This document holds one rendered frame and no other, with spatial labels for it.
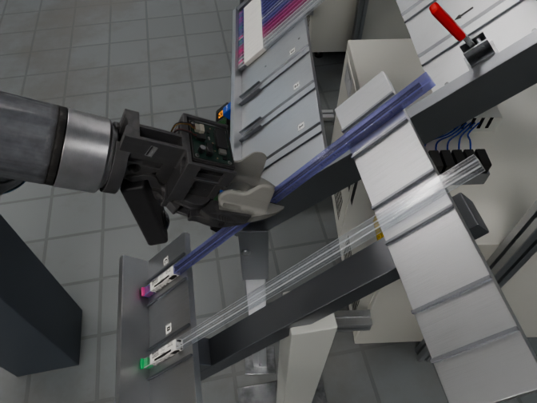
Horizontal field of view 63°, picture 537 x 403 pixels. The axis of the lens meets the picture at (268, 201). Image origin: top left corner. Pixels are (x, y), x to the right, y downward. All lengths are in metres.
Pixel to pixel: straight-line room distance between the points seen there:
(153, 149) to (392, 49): 1.02
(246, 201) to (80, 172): 0.18
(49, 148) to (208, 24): 2.26
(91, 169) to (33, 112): 0.07
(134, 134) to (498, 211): 0.79
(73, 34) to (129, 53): 0.38
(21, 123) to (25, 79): 2.10
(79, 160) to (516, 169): 0.93
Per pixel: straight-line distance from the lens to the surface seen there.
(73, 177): 0.43
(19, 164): 0.43
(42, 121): 0.43
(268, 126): 0.85
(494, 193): 1.05
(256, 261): 0.80
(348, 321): 1.13
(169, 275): 0.67
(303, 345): 0.61
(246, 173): 0.53
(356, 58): 1.30
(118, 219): 1.74
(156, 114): 2.09
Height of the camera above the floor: 1.36
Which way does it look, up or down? 53 degrees down
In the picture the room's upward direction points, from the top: straight up
